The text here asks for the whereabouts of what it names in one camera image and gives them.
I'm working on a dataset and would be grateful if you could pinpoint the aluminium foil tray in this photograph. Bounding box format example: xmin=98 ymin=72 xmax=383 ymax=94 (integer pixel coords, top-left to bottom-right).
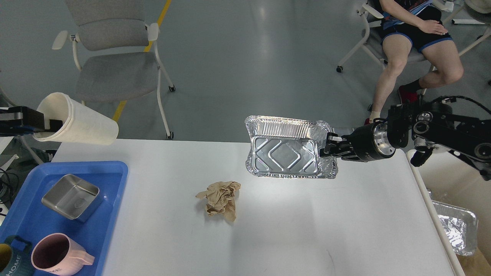
xmin=244 ymin=115 xmax=338 ymax=179

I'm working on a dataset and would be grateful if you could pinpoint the grey office chair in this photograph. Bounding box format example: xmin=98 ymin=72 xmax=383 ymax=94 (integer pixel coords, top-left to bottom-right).
xmin=51 ymin=0 xmax=176 ymax=140

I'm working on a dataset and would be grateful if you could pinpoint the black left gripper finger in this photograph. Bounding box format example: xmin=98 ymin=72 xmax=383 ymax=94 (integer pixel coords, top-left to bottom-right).
xmin=0 ymin=107 xmax=64 ymax=137

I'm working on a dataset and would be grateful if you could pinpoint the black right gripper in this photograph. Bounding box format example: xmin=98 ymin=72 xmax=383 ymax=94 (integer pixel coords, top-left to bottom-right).
xmin=319 ymin=122 xmax=395 ymax=162

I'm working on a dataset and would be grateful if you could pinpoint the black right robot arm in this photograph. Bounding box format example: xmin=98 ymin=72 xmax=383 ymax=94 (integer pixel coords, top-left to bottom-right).
xmin=318 ymin=95 xmax=491 ymax=181

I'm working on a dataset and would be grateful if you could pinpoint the white paper cup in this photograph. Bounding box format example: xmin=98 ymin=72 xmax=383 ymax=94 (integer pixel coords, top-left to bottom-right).
xmin=32 ymin=92 xmax=119 ymax=145

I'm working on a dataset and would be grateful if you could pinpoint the blue plastic tray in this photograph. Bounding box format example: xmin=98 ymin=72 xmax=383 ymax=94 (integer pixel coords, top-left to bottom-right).
xmin=0 ymin=161 xmax=128 ymax=276

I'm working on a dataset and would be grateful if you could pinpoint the foil tray in bin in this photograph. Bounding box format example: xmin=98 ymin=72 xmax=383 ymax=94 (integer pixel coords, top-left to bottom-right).
xmin=427 ymin=189 xmax=478 ymax=256

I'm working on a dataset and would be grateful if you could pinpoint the square steel container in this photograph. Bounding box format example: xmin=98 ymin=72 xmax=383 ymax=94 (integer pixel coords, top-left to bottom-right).
xmin=41 ymin=174 xmax=104 ymax=223

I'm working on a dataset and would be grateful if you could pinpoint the seated person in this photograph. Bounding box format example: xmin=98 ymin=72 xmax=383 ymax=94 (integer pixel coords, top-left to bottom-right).
xmin=365 ymin=0 xmax=464 ymax=124

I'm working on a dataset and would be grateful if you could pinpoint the white side table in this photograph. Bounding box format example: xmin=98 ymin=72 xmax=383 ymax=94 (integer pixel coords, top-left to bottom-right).
xmin=0 ymin=136 xmax=44 ymax=169

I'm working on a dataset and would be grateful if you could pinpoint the blue mug yellow inside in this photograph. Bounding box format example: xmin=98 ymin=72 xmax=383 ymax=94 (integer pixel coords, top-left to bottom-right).
xmin=0 ymin=235 xmax=35 ymax=276

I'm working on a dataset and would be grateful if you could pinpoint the pink mug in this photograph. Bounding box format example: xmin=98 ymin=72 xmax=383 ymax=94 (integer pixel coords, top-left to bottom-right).
xmin=30 ymin=233 xmax=95 ymax=276

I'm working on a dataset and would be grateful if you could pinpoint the beige waste bin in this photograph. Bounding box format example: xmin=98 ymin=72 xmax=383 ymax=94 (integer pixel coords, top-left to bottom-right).
xmin=410 ymin=153 xmax=491 ymax=276

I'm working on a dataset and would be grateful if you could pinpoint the crumpled brown paper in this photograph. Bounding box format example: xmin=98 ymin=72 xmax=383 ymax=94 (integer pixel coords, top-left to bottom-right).
xmin=195 ymin=181 xmax=241 ymax=223

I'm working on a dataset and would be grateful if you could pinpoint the white chair under person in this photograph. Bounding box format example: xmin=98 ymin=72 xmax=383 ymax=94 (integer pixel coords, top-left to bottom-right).
xmin=336 ymin=2 xmax=438 ymax=73

